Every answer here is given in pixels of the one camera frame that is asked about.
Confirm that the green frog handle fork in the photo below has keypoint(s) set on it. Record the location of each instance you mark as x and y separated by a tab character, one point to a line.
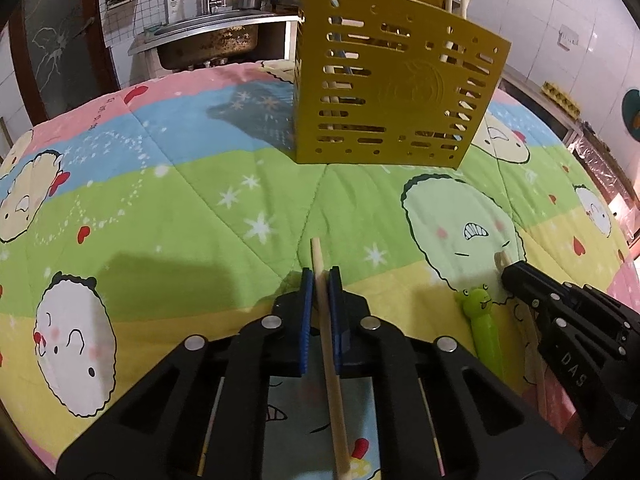
476	306

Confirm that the white soap bottle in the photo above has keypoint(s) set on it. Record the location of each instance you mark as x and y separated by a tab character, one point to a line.
174	10

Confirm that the colourful cartoon quilt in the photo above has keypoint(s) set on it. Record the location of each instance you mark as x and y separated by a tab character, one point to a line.
174	208

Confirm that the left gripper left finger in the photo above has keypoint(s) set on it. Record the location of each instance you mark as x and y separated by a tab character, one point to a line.
278	343

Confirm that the white wall socket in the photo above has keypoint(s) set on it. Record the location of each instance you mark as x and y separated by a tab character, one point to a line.
567	38

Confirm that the dark brown glass door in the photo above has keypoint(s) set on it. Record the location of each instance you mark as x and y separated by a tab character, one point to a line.
59	56

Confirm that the yellow egg tray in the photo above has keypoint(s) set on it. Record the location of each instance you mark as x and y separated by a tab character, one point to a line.
561	99

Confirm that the steel kitchen sink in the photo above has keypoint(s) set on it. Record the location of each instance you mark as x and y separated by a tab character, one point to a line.
234	36

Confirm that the yellow perforated utensil holder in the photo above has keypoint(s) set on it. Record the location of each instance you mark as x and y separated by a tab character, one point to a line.
370	87

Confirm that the green round wall object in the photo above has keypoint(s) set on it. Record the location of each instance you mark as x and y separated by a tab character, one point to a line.
631	113

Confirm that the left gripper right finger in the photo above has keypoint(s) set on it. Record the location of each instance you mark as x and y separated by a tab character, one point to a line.
362	342

